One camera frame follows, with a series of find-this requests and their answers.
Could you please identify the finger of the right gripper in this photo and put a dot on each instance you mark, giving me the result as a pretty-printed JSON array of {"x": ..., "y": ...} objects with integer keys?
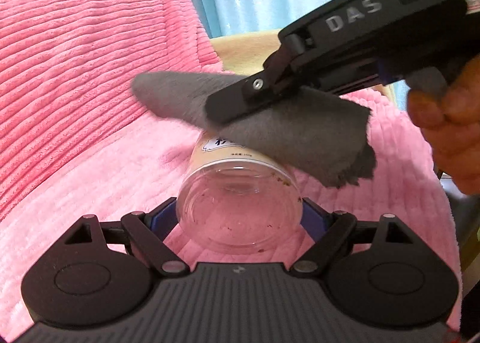
[{"x": 277, "y": 81}]

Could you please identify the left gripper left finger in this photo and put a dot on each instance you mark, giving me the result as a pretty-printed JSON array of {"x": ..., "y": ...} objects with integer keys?
[{"x": 146, "y": 233}]

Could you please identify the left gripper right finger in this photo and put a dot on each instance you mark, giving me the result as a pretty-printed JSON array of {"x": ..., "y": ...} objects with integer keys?
[{"x": 332, "y": 236}]

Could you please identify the clear plastic jar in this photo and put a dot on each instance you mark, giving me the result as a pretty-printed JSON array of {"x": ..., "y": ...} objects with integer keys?
[{"x": 234, "y": 200}]

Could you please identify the grey cleaning cloth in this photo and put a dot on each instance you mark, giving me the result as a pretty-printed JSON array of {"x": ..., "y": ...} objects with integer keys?
[{"x": 317, "y": 133}]

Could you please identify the right hand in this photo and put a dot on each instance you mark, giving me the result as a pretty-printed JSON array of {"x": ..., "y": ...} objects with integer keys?
[{"x": 451, "y": 127}]

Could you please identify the yellow sofa cover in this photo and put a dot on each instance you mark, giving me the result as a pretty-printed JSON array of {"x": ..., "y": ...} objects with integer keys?
[{"x": 244, "y": 54}]

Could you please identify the pink ribbed blanket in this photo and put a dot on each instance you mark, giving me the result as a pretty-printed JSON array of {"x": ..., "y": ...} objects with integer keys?
[{"x": 74, "y": 141}]

